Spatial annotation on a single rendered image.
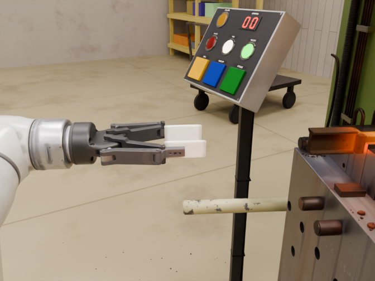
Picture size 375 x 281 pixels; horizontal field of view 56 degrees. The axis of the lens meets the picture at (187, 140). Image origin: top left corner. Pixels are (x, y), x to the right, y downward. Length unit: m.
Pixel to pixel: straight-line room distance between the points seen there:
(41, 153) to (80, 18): 6.70
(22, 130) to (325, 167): 0.58
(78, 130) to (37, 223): 1.71
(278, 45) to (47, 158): 0.70
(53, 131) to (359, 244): 0.52
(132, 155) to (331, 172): 0.40
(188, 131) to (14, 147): 0.30
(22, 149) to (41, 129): 0.04
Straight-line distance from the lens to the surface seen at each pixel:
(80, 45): 7.31
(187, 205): 1.12
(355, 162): 0.75
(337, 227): 0.68
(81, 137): 0.62
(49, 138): 0.62
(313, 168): 0.78
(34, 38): 7.17
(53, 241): 2.13
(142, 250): 1.96
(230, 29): 1.20
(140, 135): 0.66
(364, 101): 1.00
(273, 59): 1.06
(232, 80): 1.06
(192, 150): 0.60
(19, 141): 0.64
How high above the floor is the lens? 1.25
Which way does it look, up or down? 23 degrees down
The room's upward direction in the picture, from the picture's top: straight up
